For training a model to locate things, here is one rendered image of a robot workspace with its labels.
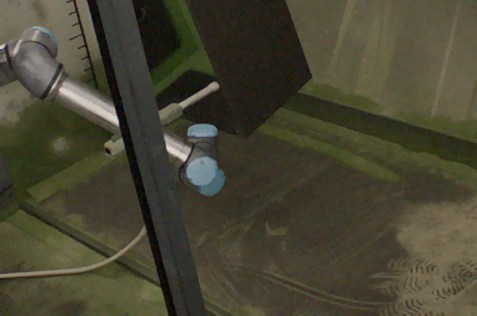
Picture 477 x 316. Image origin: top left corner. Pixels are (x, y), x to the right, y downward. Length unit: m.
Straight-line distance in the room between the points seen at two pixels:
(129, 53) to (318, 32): 2.41
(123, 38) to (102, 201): 2.19
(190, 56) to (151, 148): 1.92
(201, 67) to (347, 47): 0.67
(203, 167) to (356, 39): 1.38
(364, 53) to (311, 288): 1.16
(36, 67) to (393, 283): 1.29
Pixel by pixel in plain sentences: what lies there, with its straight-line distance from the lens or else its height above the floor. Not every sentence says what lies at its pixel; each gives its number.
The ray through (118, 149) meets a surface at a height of 0.54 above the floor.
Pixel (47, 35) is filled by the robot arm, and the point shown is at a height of 1.01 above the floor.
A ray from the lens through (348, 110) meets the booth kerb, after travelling 4.13.
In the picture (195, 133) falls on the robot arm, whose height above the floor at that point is 0.63.
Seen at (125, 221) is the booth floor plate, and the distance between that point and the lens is 3.90.
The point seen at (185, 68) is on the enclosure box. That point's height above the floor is 0.51.
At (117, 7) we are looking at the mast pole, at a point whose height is 1.38.
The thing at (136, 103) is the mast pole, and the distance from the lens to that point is 1.98.
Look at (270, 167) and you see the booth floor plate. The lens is 4.04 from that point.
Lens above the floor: 1.99
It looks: 24 degrees down
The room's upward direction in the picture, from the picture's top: 12 degrees counter-clockwise
